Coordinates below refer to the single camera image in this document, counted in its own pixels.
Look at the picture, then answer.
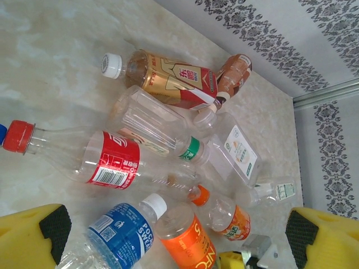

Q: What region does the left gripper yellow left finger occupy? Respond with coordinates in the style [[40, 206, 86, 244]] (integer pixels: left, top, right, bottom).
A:
[[0, 203, 72, 269]]

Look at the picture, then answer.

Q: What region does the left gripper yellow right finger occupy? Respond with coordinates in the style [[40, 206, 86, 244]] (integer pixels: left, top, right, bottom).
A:
[[284, 207, 359, 269]]

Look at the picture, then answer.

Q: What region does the orange cap orange label bottle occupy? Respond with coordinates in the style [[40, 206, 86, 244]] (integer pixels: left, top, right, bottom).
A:
[[190, 184, 252, 242]]

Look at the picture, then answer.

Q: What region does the large orange label clear bottle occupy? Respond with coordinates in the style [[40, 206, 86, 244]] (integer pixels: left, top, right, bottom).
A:
[[155, 202, 220, 269]]

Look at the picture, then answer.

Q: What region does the small clear bottle green-white label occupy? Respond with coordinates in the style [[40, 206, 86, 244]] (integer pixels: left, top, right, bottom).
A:
[[237, 179, 297, 208]]

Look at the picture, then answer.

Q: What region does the blue label bottle white cap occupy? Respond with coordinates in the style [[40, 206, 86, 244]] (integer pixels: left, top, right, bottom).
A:
[[58, 192, 168, 269]]

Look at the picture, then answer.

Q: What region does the clear square bottle white label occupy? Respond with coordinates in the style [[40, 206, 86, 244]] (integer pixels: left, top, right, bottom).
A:
[[192, 110, 264, 189]]

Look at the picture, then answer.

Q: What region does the red label cola bottle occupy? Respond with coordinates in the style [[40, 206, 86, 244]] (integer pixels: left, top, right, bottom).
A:
[[2, 119, 204, 198]]

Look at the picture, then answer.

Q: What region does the clear ribbed bottle green label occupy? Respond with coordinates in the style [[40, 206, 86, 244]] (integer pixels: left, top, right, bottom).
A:
[[107, 85, 211, 166]]

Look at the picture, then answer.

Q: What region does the brown coffee drink bottle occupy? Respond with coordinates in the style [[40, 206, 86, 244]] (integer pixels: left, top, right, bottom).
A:
[[214, 53, 254, 109]]

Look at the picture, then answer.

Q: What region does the gold red energy drink bottle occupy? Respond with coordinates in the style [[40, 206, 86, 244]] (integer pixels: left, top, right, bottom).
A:
[[100, 49, 220, 112]]

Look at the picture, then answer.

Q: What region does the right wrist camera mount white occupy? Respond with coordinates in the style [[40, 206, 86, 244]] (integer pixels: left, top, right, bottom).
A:
[[240, 234, 279, 269]]

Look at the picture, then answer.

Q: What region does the aluminium corner post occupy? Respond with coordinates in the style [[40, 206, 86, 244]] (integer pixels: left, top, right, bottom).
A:
[[291, 77, 359, 110]]

